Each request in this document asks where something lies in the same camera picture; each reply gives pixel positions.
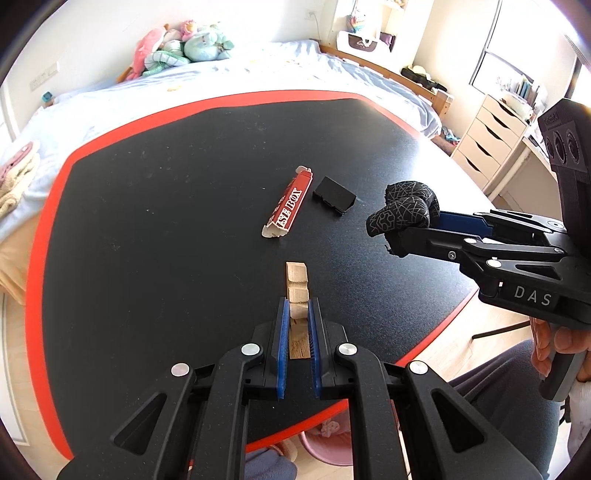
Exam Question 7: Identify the black patterned sock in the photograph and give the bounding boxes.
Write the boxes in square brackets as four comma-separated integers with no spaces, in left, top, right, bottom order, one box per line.
[366,181,440,258]

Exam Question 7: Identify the brown cardboard strip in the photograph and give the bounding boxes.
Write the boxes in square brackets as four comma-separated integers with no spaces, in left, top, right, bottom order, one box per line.
[286,262,311,360]

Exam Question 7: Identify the pink trash bin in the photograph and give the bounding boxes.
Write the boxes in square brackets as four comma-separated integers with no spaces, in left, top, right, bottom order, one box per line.
[298,410,353,467]

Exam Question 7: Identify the person's right hand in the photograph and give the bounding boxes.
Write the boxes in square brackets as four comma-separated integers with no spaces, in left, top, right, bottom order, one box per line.
[529,317,591,379]

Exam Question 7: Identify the white drawer cabinet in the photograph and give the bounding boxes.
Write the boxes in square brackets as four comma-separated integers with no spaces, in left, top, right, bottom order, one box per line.
[452,95,527,190]

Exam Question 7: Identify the black plastic block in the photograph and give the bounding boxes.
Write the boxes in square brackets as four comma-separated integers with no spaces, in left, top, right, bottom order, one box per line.
[312,176,356,216]

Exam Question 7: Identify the red table with black top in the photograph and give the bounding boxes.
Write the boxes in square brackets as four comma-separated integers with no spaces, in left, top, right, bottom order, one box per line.
[25,91,490,457]

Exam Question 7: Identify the red box ISE BOX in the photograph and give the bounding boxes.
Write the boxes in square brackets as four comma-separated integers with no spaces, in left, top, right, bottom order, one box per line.
[262,166,314,238]

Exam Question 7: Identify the white tote bag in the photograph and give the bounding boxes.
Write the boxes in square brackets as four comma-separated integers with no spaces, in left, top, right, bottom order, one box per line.
[337,31,397,59]

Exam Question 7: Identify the folded beige pink towels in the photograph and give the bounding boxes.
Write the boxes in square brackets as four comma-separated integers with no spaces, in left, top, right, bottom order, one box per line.
[0,142,35,218]

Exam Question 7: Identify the bed with blue sheet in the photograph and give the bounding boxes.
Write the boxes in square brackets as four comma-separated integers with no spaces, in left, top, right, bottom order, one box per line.
[1,40,442,303]

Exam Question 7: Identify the pile of plush toys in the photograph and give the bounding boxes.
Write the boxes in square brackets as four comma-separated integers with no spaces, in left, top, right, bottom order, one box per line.
[117,20,235,83]

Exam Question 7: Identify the wall socket plate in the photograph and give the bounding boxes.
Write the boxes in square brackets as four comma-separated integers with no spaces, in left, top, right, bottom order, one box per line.
[29,63,58,92]

